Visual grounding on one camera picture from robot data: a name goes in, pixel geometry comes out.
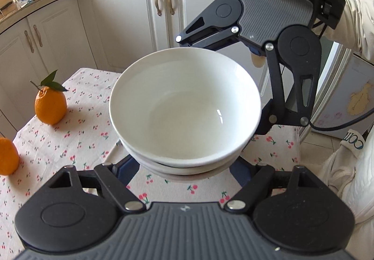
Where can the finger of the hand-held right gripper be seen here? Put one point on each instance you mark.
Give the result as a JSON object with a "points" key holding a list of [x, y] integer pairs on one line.
{"points": [[276, 87], [210, 35]]}

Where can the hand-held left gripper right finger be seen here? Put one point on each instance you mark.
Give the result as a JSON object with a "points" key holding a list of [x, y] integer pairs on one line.
{"points": [[241, 174]]}

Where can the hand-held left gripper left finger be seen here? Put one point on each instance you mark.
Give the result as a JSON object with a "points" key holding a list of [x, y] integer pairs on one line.
{"points": [[128, 171]]}

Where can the person's right forearm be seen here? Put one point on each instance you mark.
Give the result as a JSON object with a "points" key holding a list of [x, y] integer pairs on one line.
{"points": [[353, 23]]}

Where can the person's right hand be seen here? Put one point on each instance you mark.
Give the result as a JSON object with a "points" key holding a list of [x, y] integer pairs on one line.
{"points": [[258, 61]]}

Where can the cherry-print tablecloth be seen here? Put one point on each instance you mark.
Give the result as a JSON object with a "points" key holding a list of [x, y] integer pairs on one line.
{"points": [[73, 146]]}

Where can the orange with leaf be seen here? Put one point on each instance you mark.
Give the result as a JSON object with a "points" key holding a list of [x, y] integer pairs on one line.
{"points": [[51, 105]]}

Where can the person's white jacket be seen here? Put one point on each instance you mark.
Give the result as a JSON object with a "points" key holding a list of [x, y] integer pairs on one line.
{"points": [[350, 178]]}

